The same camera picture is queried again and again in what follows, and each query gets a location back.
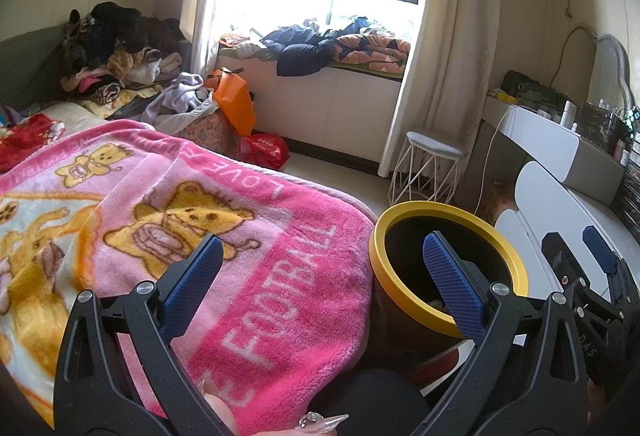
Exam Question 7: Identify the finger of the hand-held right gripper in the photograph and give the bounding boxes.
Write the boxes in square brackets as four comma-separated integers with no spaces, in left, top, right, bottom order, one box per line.
[582,225,621,279]
[542,231,581,282]

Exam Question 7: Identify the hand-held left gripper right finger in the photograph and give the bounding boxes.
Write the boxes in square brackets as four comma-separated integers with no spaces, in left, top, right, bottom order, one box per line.
[423,231,590,436]

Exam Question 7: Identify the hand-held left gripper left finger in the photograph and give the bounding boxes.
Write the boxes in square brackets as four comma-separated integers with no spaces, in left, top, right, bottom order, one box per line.
[53,234,233,436]

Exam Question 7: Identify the black bin with yellow rim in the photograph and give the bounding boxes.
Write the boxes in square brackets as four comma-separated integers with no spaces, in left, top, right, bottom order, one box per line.
[369,202,530,367]

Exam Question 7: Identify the person's left hand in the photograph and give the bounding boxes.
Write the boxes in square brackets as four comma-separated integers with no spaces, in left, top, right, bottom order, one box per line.
[197,376,351,436]

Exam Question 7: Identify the white chair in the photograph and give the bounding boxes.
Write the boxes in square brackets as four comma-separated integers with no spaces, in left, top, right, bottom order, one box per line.
[492,161,640,267]

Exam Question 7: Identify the orange patterned bag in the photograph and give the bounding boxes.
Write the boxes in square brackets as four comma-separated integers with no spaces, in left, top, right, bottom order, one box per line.
[485,181,516,222]

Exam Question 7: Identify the red item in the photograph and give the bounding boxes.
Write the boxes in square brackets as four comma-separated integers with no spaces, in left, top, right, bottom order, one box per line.
[415,346,461,387]

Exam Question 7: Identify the pink printed blanket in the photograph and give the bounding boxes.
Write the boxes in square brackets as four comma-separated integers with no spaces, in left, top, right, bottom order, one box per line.
[0,118,378,436]

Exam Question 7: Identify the white vanity desk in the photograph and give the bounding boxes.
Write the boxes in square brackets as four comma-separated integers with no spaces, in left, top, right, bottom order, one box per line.
[482,93,626,207]

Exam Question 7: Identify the clear cosmetics organizer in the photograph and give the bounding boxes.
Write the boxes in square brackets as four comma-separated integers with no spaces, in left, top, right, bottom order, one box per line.
[572,101,628,149]

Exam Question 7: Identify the person's black pants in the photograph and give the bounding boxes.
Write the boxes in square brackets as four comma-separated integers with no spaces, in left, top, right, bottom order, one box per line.
[280,356,436,436]

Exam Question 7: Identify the red plastic bag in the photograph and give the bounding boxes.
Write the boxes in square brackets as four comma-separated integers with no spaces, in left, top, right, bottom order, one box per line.
[239,132,291,171]

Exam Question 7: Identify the black bag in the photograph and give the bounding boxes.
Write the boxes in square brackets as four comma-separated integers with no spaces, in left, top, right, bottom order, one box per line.
[501,70,558,109]

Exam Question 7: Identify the vanity mirror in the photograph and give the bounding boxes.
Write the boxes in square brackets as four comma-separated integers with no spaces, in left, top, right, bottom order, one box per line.
[592,33,636,109]

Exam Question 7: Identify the orange paper bag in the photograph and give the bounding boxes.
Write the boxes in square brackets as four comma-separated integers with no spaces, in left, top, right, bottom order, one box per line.
[204,68,257,138]

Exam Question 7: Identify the lavender garment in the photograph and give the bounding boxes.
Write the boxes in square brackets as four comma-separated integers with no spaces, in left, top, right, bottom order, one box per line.
[141,72,216,124]

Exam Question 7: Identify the cream bed sheet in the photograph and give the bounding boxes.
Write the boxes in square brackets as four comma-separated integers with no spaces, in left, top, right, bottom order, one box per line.
[40,101,111,122]

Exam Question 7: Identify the folded colourful clothes stack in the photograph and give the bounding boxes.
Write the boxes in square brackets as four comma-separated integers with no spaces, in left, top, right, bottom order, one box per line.
[60,47,186,104]

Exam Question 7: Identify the red cloth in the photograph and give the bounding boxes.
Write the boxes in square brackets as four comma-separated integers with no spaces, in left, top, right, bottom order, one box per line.
[0,113,66,174]

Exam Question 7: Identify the orange patterned quilt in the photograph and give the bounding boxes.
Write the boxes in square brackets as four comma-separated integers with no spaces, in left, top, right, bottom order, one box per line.
[332,32,412,72]

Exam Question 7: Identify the white and orange cloth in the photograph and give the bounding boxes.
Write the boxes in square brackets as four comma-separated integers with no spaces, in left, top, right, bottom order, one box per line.
[220,32,266,59]

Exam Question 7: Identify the dark puffer jacket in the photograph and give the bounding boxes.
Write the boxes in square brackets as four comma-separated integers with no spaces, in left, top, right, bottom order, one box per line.
[260,23,341,78]

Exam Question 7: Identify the black clothes pile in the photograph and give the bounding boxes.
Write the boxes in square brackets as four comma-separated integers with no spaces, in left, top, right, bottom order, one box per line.
[62,2,193,67]

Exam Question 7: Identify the grey bed headboard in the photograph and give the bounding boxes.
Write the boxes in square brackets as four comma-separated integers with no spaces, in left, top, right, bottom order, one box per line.
[0,23,76,112]

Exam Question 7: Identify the white power cable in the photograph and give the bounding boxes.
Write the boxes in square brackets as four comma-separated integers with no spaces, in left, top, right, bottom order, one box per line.
[475,118,506,212]

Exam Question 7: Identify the white wire stool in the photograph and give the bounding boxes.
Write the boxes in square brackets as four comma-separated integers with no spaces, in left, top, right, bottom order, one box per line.
[387,131,466,207]

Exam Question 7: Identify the looped wall cable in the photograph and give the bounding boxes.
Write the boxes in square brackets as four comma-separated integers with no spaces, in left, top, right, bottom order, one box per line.
[550,23,596,89]

